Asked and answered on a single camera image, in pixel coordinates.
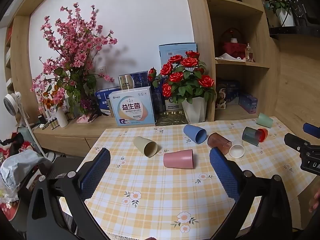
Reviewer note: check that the black shelf board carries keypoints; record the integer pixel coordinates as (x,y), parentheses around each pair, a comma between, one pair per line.
(295,31)

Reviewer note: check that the pink cloth pouch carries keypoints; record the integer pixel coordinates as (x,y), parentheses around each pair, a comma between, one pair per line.
(85,119)

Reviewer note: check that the brown transparent cup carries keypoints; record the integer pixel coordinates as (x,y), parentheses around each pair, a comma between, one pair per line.
(219,142)

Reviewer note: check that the wooden shelving unit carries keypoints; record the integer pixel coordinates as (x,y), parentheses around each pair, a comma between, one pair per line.
(250,80)

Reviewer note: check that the yellow checked floral tablecloth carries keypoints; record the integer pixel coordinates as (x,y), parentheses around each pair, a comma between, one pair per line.
(150,192)

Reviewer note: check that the clear glass bottle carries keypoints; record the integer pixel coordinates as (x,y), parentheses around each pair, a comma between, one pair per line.
(249,53)

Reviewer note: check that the white standing fan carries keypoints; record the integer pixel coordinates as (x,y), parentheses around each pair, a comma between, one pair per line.
(11,103)

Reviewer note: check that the red basket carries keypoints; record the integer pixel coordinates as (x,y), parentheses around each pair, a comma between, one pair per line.
(233,46)

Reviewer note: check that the white cup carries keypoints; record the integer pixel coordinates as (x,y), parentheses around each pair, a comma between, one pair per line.
(237,150)

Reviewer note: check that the pink cup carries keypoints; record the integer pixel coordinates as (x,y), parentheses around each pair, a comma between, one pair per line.
(178,158)

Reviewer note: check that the orange and pink flower bunch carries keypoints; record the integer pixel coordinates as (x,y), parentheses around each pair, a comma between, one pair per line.
(50,100)

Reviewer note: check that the blue cup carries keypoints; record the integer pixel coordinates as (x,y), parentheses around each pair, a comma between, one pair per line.
(195,133)

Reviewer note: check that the dark blue patterned box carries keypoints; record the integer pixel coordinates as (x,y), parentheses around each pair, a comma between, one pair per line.
(141,80)

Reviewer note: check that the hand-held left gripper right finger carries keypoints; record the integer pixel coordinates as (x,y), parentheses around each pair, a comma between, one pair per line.
(225,175)

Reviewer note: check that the white pastel printed box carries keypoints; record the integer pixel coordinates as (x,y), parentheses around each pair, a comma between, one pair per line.
(132,107)

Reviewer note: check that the slim white vase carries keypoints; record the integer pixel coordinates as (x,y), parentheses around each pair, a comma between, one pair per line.
(61,118)

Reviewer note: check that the row of small bottles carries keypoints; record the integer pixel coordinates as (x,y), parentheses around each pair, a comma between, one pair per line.
(53,124)

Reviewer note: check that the green cup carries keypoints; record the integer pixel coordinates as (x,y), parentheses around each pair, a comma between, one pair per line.
(265,120)

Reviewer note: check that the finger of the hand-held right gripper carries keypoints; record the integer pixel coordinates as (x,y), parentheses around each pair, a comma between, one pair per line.
(312,130)
(298,142)

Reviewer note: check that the red cup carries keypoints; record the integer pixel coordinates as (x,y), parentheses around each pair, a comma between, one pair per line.
(263,134)

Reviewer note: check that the grey transparent cup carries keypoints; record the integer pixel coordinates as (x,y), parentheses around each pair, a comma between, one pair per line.
(250,135)

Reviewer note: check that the small black tripod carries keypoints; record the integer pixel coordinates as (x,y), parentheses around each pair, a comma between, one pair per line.
(98,111)

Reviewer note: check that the dark printed box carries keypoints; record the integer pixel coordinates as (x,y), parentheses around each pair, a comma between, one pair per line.
(226,95)

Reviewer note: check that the large light blue box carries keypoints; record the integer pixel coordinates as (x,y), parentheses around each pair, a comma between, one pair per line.
(175,51)

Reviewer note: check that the person's right hand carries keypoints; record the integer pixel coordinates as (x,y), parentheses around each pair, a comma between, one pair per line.
(315,202)

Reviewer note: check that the white cloth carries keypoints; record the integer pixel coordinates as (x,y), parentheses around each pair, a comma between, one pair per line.
(226,56)

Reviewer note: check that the pink blossom artificial plant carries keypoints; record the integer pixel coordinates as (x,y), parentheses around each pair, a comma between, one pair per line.
(75,45)

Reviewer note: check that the gold patterned tray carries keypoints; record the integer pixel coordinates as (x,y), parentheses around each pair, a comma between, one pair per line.
(170,118)

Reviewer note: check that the beige cup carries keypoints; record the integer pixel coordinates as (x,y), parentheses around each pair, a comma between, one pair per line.
(145,146)

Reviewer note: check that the tall dark blue box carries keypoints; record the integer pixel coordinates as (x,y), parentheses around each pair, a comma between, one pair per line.
(157,100)

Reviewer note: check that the white wall socket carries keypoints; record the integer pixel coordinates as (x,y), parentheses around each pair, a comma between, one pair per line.
(102,69)

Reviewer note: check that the red rose bouquet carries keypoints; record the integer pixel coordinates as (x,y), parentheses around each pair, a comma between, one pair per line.
(185,80)

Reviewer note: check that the blue rectangular box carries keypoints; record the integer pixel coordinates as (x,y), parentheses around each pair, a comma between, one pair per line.
(248,103)

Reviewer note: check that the grey plastic bag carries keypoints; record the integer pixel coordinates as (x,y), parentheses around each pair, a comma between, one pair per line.
(18,165)

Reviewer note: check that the white plant pot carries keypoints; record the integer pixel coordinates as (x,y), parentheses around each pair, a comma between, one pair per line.
(286,17)

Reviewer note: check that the white faceted flower pot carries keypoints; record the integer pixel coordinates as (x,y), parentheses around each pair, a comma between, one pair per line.
(195,111)

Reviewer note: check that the blue and white box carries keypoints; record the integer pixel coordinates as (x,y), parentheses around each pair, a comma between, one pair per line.
(103,102)

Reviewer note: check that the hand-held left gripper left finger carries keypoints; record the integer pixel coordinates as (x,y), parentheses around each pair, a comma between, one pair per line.
(96,172)

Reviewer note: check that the metal tin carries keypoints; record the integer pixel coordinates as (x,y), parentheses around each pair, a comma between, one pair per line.
(125,82)

